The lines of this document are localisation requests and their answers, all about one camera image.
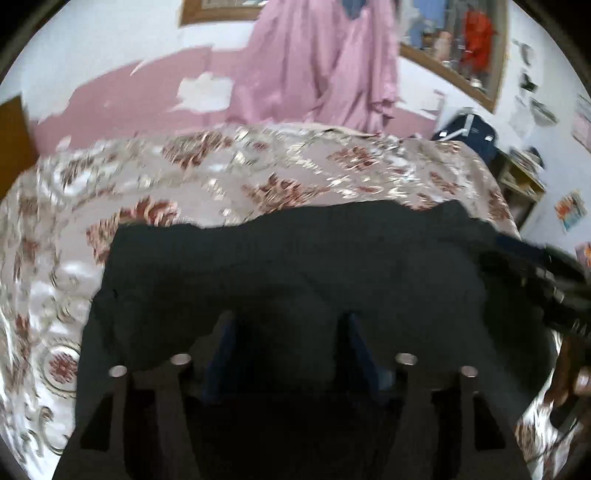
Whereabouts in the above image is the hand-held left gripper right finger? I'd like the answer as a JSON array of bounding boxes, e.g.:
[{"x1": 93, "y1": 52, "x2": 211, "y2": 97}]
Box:
[{"x1": 345, "y1": 311, "x2": 527, "y2": 480}]

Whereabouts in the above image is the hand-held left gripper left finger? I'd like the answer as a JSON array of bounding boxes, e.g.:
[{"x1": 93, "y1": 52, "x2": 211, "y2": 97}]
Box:
[{"x1": 53, "y1": 311, "x2": 242, "y2": 480}]

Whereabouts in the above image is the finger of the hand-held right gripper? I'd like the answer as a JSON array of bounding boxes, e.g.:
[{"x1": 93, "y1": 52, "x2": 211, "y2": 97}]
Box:
[{"x1": 478, "y1": 239, "x2": 546, "y2": 283}]

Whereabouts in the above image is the black garment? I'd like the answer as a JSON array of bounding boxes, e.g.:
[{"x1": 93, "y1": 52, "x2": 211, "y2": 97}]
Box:
[{"x1": 76, "y1": 200, "x2": 561, "y2": 480}]

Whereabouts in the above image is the person's right hand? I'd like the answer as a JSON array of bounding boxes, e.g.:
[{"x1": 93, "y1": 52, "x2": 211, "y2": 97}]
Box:
[{"x1": 546, "y1": 331, "x2": 591, "y2": 415}]

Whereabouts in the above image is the cream wooden shelf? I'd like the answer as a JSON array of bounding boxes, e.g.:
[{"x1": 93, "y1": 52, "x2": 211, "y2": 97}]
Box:
[{"x1": 498, "y1": 147, "x2": 549, "y2": 232}]

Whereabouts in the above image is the dark blue bag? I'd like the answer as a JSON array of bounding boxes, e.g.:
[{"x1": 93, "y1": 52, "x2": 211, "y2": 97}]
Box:
[{"x1": 431, "y1": 107, "x2": 498, "y2": 161}]

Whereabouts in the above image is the wooden framed mirror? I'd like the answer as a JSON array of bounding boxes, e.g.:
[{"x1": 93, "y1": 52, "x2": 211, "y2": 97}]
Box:
[{"x1": 396, "y1": 0, "x2": 509, "y2": 114}]

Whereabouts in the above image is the floral bedspread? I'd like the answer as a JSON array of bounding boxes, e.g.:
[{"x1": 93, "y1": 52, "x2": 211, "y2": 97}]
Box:
[{"x1": 0, "y1": 122, "x2": 591, "y2": 480}]

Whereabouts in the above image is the pink curtain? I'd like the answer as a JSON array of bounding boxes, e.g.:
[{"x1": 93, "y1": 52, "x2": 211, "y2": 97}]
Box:
[{"x1": 228, "y1": 0, "x2": 403, "y2": 136}]

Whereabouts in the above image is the wooden door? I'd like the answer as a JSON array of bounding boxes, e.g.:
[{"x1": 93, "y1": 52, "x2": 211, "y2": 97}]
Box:
[{"x1": 0, "y1": 95, "x2": 40, "y2": 200}]

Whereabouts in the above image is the wooden framed picture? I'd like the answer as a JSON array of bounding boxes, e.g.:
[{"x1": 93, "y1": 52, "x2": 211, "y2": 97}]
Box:
[{"x1": 178, "y1": 0, "x2": 269, "y2": 28}]

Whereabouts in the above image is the colourful wall poster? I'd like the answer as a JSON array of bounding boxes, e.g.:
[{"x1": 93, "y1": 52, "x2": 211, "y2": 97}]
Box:
[{"x1": 553, "y1": 190, "x2": 588, "y2": 234}]

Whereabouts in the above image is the pink wall poster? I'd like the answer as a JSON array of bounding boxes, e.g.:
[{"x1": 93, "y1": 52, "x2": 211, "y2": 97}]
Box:
[{"x1": 571, "y1": 96, "x2": 591, "y2": 154}]

